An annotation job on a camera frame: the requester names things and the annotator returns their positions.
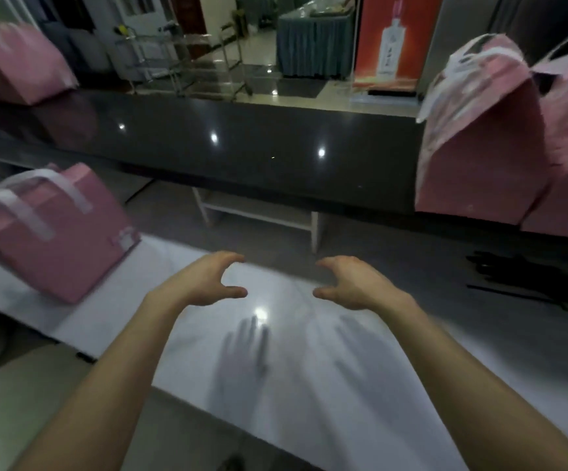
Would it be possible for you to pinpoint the person's right hand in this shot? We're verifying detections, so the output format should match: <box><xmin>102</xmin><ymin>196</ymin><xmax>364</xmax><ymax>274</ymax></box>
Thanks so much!
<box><xmin>313</xmin><ymin>256</ymin><xmax>411</xmax><ymax>311</ymax></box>

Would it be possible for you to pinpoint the person's left hand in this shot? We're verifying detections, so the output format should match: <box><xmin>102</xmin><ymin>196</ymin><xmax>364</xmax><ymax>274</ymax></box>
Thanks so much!
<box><xmin>157</xmin><ymin>251</ymin><xmax>249</xmax><ymax>308</ymax></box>

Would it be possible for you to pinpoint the person's right forearm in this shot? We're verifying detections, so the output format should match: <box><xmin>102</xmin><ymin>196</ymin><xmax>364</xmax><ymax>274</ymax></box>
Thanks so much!
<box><xmin>390</xmin><ymin>295</ymin><xmax>568</xmax><ymax>471</ymax></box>

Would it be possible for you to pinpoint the person's left forearm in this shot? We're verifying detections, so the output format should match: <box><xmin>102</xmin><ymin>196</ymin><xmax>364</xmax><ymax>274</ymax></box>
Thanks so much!
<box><xmin>11</xmin><ymin>288</ymin><xmax>189</xmax><ymax>471</ymax></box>

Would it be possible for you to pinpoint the dark counter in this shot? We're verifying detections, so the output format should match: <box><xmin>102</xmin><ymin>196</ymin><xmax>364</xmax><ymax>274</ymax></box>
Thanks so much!
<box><xmin>0</xmin><ymin>89</ymin><xmax>424</xmax><ymax>215</ymax></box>

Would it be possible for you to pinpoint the bundle of black strips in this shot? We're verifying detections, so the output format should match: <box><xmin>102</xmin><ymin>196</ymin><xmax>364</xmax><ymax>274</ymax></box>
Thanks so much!
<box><xmin>466</xmin><ymin>250</ymin><xmax>568</xmax><ymax>311</ymax></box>

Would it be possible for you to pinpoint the metal serving trolley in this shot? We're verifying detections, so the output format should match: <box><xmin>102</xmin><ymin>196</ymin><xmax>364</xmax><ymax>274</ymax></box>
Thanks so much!
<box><xmin>113</xmin><ymin>23</ymin><xmax>254</xmax><ymax>98</ymax></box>

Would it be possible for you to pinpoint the table with blue skirt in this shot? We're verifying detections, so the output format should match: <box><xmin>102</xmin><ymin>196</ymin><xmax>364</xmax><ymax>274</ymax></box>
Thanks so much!
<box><xmin>276</xmin><ymin>6</ymin><xmax>357</xmax><ymax>80</ymax></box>

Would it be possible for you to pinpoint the red bottle advertisement stand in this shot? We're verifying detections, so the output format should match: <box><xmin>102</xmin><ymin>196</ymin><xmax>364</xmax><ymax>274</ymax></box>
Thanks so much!
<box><xmin>352</xmin><ymin>0</ymin><xmax>444</xmax><ymax>97</ymax></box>

